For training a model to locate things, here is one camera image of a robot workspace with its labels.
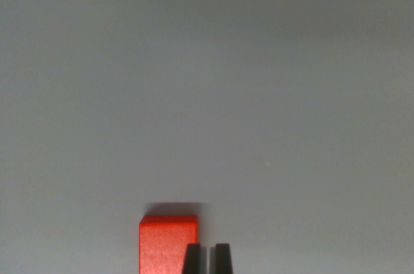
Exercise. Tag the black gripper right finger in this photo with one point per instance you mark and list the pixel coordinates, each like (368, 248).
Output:
(223, 259)

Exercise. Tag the red wooden cube block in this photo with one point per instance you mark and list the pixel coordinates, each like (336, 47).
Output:
(161, 241)

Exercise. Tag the white plastic tray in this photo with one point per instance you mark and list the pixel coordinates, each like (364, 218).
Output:
(226, 93)

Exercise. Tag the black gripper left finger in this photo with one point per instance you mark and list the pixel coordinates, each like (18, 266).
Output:
(193, 259)

